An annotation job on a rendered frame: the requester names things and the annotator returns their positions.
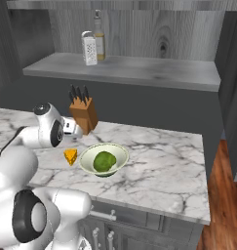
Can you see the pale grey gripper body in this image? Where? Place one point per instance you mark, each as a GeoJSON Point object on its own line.
{"type": "Point", "coordinates": [77, 132]}

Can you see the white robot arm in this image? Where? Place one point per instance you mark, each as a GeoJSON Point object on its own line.
{"type": "Point", "coordinates": [12, 169]}

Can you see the yellow cheese wedge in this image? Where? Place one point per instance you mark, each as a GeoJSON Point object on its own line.
{"type": "Point", "coordinates": [71, 156]}

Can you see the pale green salad bowl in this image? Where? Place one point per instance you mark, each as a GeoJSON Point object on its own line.
{"type": "Point", "coordinates": [87, 161]}

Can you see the grey wooden cabinet shelf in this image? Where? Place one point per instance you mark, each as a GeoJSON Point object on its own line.
{"type": "Point", "coordinates": [133, 70]}

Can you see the silver box cheese grater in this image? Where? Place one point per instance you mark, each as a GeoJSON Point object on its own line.
{"type": "Point", "coordinates": [89, 49]}

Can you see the dark grey open cabinet door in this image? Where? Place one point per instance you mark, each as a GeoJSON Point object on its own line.
{"type": "Point", "coordinates": [4, 45]}
{"type": "Point", "coordinates": [232, 91]}

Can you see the wooden knife block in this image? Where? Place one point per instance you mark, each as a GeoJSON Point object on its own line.
{"type": "Point", "coordinates": [86, 115]}

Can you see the green lettuce head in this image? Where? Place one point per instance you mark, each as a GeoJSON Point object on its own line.
{"type": "Point", "coordinates": [104, 161]}

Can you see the glass oil bottle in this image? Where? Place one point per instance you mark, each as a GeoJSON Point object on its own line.
{"type": "Point", "coordinates": [99, 42]}

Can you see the dark grey cupboard door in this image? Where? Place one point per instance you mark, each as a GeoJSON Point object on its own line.
{"type": "Point", "coordinates": [88, 232]}
{"type": "Point", "coordinates": [139, 239]}

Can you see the dark grey drawer front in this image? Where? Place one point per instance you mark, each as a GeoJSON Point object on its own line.
{"type": "Point", "coordinates": [136, 216]}

